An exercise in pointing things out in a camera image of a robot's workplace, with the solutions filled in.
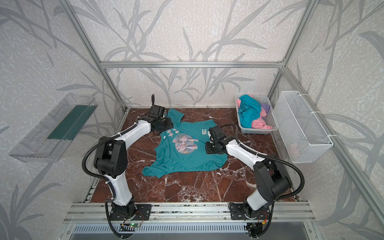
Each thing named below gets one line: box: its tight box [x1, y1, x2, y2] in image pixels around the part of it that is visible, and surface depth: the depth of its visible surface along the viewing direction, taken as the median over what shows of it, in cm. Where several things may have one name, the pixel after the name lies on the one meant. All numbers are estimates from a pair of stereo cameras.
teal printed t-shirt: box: [142, 109, 228, 178], surface depth 98 cm
